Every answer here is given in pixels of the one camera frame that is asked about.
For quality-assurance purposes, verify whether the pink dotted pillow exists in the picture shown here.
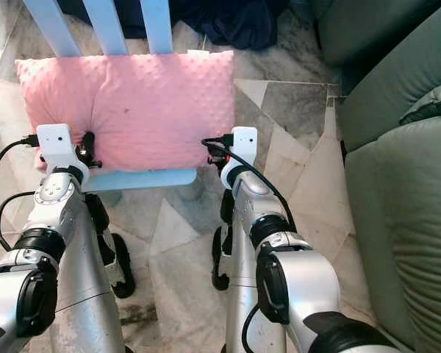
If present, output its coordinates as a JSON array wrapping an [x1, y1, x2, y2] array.
[[15, 50, 237, 172]]

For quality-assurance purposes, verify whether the green sofa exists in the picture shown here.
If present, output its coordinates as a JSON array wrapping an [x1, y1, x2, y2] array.
[[312, 0, 441, 352]]

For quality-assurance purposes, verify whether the green sofa cushion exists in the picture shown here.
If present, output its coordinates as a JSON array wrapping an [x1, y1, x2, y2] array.
[[398, 79, 441, 126]]

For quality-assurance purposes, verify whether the light blue wooden chair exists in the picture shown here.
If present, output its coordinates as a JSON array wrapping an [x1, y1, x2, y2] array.
[[22, 0, 199, 207]]

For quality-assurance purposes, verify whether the dark blue cloth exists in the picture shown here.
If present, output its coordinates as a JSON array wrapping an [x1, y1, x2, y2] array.
[[62, 0, 289, 49]]

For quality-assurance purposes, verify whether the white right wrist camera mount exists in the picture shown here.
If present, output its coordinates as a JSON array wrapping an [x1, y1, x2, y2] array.
[[220, 126, 259, 189]]

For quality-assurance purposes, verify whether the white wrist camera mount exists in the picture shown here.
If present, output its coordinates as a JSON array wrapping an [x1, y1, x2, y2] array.
[[36, 123, 91, 182], [220, 126, 259, 189]]

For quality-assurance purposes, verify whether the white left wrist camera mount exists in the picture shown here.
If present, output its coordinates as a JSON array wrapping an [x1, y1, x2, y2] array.
[[36, 123, 91, 182]]

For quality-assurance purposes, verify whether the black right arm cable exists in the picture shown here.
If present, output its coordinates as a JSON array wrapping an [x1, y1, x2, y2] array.
[[201, 135, 297, 229]]

